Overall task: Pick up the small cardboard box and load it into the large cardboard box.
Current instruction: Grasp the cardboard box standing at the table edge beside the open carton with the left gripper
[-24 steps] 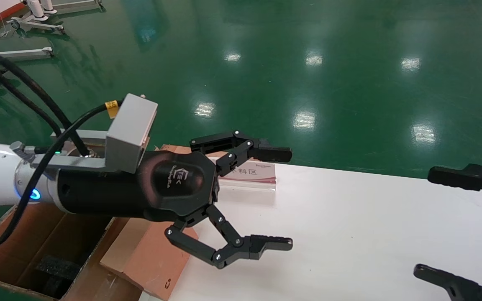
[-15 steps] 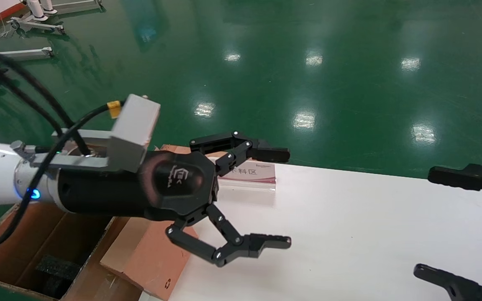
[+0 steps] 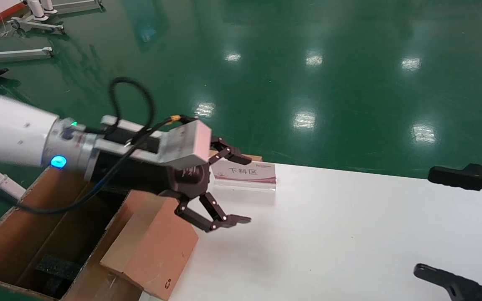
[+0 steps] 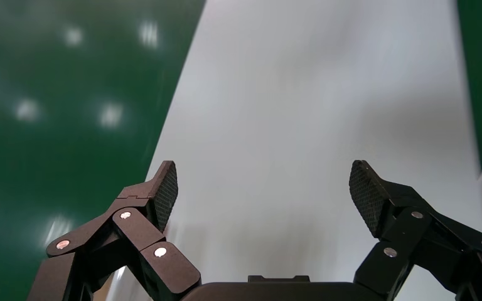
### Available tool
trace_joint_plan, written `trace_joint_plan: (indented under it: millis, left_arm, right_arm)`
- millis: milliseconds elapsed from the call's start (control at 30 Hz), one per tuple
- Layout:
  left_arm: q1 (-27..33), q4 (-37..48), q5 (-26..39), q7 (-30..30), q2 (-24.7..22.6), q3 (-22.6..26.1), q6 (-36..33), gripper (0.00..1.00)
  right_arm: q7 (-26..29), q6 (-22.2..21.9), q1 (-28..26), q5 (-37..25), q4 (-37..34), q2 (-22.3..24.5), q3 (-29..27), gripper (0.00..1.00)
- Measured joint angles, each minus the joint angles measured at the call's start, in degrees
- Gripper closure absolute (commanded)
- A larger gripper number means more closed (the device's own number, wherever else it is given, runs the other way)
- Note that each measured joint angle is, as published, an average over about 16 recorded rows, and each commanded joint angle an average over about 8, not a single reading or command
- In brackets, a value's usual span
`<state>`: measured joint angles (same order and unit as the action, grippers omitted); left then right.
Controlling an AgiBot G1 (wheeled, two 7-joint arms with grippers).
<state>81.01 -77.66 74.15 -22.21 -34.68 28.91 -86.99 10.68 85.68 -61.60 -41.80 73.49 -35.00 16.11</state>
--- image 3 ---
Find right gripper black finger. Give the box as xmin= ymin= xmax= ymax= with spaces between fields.
xmin=428 ymin=164 xmax=482 ymax=208
xmin=413 ymin=263 xmax=482 ymax=301

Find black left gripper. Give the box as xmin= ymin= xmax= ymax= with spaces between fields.
xmin=86 ymin=137 xmax=253 ymax=233

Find small cardboard box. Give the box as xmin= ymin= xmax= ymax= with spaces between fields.
xmin=100 ymin=190 xmax=200 ymax=301

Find large cardboard box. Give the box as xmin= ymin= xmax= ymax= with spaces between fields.
xmin=0 ymin=165 xmax=174 ymax=301

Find acrylic sign with red print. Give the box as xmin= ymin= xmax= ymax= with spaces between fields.
xmin=210 ymin=158 xmax=277 ymax=192

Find black foam block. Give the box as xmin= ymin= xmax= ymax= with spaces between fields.
xmin=36 ymin=254 xmax=83 ymax=281

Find white stand leg bar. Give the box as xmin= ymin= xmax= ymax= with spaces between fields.
xmin=0 ymin=47 xmax=54 ymax=63

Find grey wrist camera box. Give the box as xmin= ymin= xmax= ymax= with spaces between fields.
xmin=100 ymin=115 xmax=213 ymax=170

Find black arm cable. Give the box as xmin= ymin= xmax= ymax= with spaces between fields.
xmin=0 ymin=77 xmax=183 ymax=216

